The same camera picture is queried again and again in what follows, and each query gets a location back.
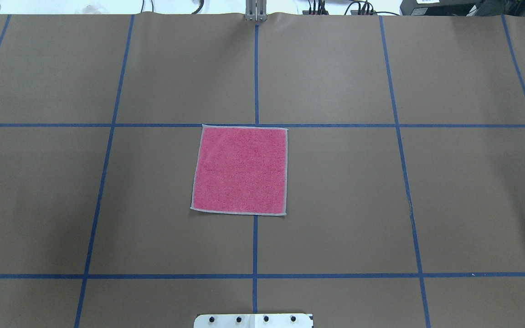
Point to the pink towel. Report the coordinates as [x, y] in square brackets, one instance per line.
[241, 170]

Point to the black box with label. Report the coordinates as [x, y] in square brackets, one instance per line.
[437, 7]

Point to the aluminium frame post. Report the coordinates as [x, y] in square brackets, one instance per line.
[256, 10]

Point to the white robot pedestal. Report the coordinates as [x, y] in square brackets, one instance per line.
[255, 320]

